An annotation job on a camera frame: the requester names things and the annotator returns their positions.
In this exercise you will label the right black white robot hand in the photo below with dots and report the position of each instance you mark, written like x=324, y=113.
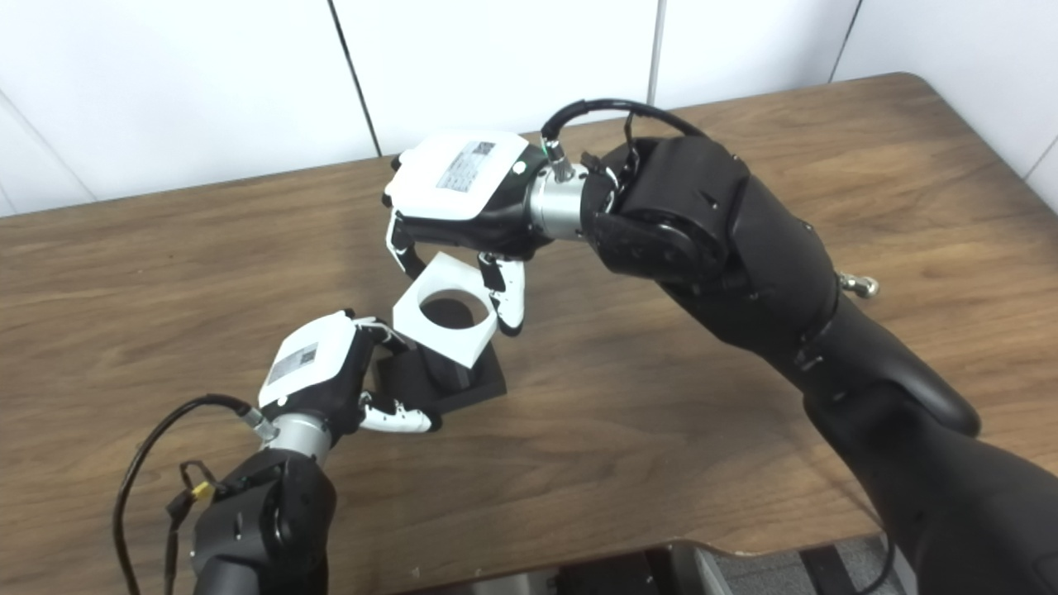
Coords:
x=463, y=182

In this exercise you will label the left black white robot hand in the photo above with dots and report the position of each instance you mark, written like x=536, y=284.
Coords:
x=310, y=355

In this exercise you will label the white square piece with hole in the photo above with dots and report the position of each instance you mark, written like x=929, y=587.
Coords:
x=450, y=343

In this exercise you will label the black peg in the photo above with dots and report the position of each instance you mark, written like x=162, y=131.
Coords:
x=463, y=388

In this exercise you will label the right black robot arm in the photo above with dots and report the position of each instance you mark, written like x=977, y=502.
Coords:
x=785, y=281

